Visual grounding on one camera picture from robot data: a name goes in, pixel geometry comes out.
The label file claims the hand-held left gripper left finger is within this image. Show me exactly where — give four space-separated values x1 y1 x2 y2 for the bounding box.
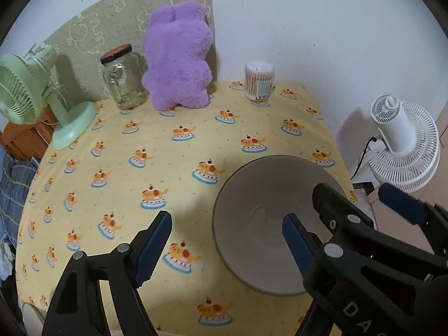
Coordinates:
42 211 173 336

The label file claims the glass jar with black lid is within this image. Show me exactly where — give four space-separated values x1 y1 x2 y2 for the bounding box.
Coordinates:
100 44 149 110

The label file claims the green desk fan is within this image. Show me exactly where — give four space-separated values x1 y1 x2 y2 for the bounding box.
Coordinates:
0 44 99 150

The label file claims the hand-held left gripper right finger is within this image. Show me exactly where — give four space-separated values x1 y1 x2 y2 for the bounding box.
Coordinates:
282 213 330 336

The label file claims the purple plush toy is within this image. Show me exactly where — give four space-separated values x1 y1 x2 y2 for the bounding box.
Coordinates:
142 2 215 110

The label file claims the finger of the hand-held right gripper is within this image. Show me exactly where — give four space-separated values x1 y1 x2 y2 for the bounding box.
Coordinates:
304 182 448 288
379 183 448 258

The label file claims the cotton swab container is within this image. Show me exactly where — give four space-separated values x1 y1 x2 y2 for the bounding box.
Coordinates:
244 60 276 101

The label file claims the white plate with red rim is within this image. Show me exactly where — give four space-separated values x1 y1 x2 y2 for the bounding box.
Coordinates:
22 303 47 336

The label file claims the grey leaf-pattern bowl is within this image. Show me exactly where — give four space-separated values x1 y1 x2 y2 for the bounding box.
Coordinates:
212 155 351 296

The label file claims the grey-green wall fabric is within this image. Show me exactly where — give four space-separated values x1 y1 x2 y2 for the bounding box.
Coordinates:
45 0 218 102

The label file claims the blue plaid cloth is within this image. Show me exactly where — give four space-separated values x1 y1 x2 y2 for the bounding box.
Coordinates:
0 154 41 253

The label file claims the white crumpled tissue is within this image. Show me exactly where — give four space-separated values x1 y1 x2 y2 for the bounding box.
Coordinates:
0 241 16 281

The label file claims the black fan cable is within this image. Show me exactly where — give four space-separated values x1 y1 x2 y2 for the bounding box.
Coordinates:
351 136 380 179

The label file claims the white desk fan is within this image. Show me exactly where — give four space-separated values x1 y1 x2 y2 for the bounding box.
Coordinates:
369 94 440 192

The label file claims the wooden chair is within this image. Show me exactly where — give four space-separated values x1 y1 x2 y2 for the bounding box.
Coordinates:
0 107 55 162

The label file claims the yellow printed tablecloth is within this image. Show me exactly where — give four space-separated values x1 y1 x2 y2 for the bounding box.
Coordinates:
16 81 359 336

